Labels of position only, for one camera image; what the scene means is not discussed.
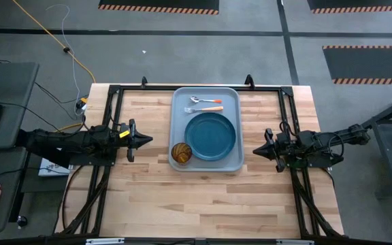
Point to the dark blue round plate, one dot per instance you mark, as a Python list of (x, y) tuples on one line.
[(209, 136)]

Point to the black aluminium rig frame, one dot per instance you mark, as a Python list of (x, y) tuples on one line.
[(148, 88)]

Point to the silver metal bracket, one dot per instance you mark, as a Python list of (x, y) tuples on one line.
[(294, 242), (104, 241)]

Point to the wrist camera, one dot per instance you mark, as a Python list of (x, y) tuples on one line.
[(282, 136), (124, 126)]

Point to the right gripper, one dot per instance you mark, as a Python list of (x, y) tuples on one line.
[(280, 150)]

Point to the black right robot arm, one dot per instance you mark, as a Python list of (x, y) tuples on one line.
[(313, 141)]

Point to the white printed box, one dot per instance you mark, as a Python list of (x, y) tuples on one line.
[(51, 170)]

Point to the black hazard-striped floor mat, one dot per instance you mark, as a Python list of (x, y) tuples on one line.
[(359, 3), (369, 64), (158, 3)]

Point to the grey-blue plastic tray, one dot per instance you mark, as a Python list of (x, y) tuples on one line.
[(179, 126)]

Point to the black caster wheel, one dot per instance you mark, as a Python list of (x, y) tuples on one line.
[(21, 221)]

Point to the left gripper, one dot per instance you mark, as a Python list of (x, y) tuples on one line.
[(132, 143)]

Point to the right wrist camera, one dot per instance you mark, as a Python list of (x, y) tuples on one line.
[(282, 136)]

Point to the amber faceted glass cup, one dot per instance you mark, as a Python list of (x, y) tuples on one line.
[(181, 153)]

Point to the black table clamp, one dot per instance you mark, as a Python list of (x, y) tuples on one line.
[(249, 81), (144, 82)]

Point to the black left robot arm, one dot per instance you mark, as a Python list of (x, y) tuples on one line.
[(63, 143)]

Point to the grey side desk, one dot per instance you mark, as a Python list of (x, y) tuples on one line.
[(12, 88)]

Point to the yellow and white power plug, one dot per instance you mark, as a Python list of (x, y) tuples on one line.
[(81, 105)]

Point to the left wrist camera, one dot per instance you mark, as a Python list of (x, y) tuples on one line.
[(124, 126)]

